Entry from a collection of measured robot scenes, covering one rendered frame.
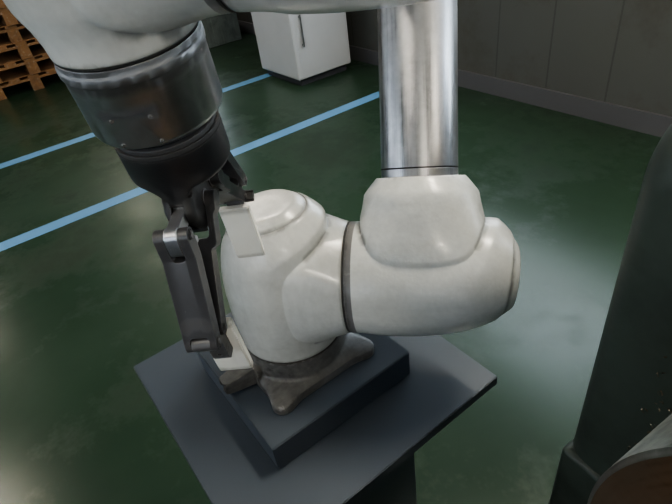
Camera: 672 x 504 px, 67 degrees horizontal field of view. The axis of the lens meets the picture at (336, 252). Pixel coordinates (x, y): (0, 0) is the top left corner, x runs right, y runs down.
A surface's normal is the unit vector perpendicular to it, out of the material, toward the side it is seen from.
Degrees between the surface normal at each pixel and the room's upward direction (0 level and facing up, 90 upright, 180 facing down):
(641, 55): 90
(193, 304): 74
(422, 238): 58
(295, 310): 87
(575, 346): 0
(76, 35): 119
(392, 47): 66
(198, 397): 0
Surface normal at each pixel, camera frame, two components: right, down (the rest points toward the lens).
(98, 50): 0.10, 0.84
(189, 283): -0.04, 0.35
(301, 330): -0.04, 0.66
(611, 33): -0.79, 0.44
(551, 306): -0.12, -0.80
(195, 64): 0.92, 0.19
